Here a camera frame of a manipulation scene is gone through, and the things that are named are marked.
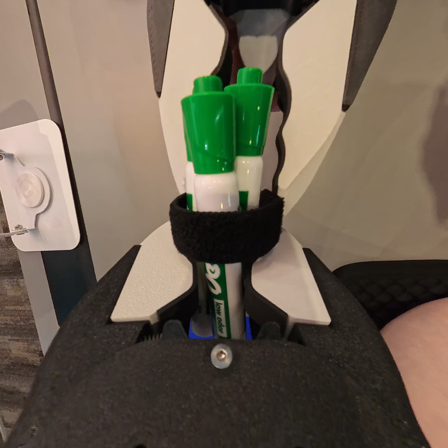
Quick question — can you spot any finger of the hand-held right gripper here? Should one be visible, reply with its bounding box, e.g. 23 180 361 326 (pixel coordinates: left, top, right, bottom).
272 0 358 192
159 0 246 192

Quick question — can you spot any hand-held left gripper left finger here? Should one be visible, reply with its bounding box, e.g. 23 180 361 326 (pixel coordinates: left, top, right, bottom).
111 227 199 338

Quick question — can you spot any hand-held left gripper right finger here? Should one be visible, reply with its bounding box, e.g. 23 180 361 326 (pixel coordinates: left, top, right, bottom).
244 229 332 338

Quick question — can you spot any blue plastic bin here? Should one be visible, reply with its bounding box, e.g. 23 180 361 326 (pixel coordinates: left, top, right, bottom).
189 317 253 341

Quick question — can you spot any green dry erase marker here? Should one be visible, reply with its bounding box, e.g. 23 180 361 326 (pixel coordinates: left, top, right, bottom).
180 75 245 341
224 67 275 212
184 105 196 212

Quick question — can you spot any black hook-and-loop strap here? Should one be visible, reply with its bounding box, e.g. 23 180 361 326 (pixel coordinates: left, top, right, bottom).
170 189 285 264

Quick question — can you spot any person's left forearm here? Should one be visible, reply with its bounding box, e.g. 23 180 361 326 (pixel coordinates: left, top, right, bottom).
380 297 448 448

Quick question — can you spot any white stand base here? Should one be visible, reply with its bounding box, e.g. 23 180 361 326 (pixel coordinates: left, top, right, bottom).
0 119 81 252

